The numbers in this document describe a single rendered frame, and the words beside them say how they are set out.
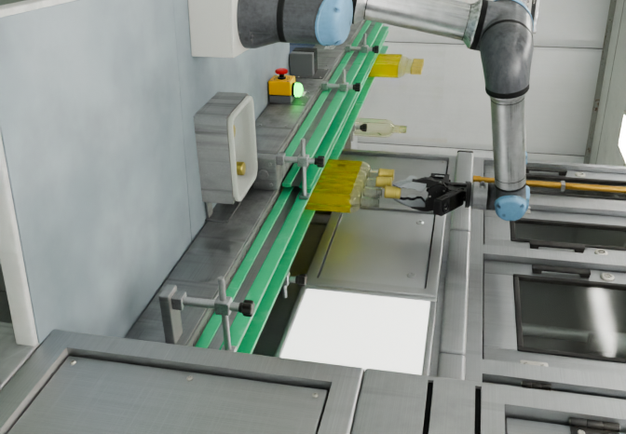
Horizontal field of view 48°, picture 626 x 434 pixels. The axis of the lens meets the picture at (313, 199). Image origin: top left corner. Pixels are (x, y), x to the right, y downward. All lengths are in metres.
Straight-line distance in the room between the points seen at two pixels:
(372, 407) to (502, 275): 1.06
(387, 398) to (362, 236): 1.09
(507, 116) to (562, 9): 6.18
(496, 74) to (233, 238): 0.70
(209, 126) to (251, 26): 0.24
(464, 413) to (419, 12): 1.00
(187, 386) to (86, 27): 0.58
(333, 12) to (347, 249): 0.70
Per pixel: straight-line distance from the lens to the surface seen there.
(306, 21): 1.58
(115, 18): 1.31
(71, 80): 1.18
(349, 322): 1.69
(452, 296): 1.80
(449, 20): 1.70
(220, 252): 1.62
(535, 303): 1.90
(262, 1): 1.60
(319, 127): 2.07
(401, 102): 8.10
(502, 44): 1.61
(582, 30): 7.90
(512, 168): 1.75
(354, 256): 1.94
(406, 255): 1.95
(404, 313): 1.72
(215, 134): 1.64
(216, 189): 1.70
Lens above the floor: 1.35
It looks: 11 degrees down
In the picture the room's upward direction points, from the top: 94 degrees clockwise
